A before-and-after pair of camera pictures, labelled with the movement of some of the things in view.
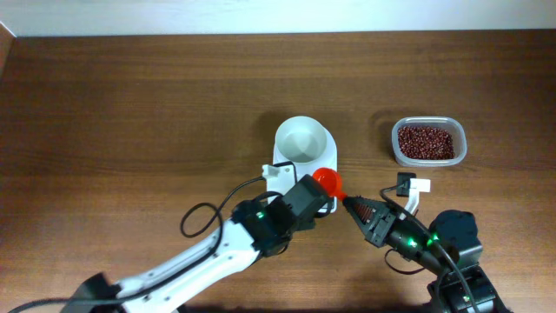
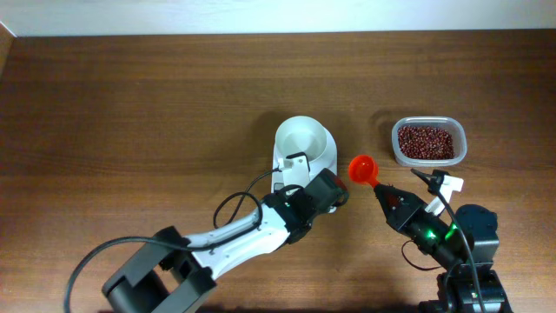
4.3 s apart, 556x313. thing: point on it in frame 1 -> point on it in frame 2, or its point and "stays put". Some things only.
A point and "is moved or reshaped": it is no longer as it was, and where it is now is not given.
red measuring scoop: [329, 180] is moved or reshaped
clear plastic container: [428, 141] stays put
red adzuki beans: [426, 143] stays put
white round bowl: [301, 138] stays put
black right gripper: [377, 229] -> [407, 210]
